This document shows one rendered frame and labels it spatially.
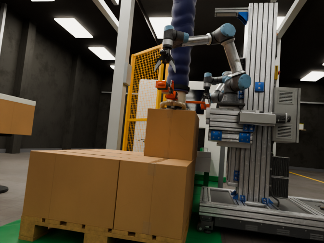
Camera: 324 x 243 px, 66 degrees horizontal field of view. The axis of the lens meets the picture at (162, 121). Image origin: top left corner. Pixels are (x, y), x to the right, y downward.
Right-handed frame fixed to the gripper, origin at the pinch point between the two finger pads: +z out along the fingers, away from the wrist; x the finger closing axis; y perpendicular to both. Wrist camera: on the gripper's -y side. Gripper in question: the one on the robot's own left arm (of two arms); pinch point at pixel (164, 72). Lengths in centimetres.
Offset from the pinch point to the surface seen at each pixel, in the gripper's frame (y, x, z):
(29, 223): -34, 69, 106
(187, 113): 29.4, -15.3, 25.1
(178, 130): 29, -9, 40
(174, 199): -30, -19, 81
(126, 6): 160, 104, -145
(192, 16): 54, -9, -71
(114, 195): -32, 16, 83
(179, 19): 48, 2, -65
